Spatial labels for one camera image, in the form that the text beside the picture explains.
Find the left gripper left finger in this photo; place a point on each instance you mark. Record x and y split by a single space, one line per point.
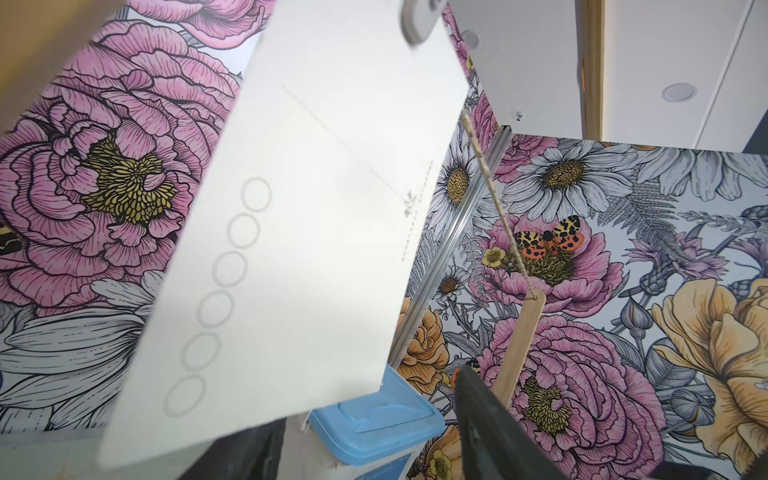
251 454

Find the right wooden post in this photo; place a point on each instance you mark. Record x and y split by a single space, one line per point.
520 342

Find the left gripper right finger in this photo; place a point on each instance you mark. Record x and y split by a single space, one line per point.
493 444

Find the wooden post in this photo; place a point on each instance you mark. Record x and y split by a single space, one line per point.
37 38
520 342

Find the left wooden post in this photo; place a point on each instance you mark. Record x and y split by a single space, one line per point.
37 38

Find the blue lidded storage box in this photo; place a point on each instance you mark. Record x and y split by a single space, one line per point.
377 436

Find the grey clothespin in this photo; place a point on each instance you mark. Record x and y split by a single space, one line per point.
418 18

